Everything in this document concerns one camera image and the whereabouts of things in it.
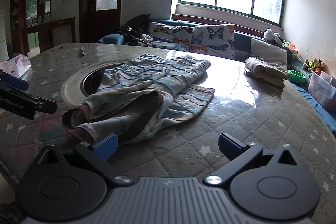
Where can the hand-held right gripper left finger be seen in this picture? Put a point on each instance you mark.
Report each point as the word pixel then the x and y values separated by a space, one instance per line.
pixel 106 146

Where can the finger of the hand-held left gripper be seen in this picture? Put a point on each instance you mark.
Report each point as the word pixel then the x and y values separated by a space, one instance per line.
pixel 31 106
pixel 16 83

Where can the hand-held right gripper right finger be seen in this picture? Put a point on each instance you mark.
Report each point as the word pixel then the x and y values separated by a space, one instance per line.
pixel 229 145

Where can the blue striped cloth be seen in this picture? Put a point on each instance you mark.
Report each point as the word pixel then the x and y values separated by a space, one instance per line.
pixel 147 87

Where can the pink white plastic bag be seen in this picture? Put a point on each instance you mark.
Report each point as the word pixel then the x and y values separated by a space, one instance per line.
pixel 15 64

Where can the grey quilted star table cover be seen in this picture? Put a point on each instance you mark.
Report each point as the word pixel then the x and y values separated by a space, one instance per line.
pixel 257 113

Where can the white refrigerator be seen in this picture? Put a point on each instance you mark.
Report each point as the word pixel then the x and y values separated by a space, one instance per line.
pixel 4 35

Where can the round black induction cooker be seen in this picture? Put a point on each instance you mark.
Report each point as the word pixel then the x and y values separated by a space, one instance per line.
pixel 90 79

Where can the dark wooden shelf cabinet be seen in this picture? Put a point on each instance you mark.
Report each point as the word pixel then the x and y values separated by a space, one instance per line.
pixel 21 16

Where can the marker pen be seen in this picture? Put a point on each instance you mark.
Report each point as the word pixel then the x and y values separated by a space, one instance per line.
pixel 82 52

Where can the dark wooden sideboard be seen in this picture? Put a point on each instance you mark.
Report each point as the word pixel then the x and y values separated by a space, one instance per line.
pixel 63 23

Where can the folded yellowish cloth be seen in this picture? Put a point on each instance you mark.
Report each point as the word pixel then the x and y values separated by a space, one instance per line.
pixel 267 70

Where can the green bowl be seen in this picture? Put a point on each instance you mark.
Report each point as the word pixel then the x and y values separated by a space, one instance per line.
pixel 298 76

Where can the grey cushion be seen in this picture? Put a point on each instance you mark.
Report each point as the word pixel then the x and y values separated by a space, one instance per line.
pixel 270 52

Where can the blue chair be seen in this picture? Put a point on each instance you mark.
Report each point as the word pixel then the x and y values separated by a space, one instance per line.
pixel 111 39

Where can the butterfly print pillow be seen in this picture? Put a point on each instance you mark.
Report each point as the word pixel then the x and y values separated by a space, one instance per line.
pixel 170 46
pixel 214 37
pixel 170 31

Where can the clear plastic storage box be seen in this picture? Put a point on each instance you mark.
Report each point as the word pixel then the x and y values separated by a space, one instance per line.
pixel 321 87

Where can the orange green toys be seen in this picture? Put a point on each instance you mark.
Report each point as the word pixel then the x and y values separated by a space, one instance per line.
pixel 291 48

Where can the brown stuffed toys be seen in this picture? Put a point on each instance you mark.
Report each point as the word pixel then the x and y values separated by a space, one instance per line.
pixel 313 64

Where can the white plush toy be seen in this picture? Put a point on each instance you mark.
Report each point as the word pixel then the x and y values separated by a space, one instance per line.
pixel 271 35

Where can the black bag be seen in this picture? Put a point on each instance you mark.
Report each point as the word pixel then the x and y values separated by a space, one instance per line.
pixel 136 26

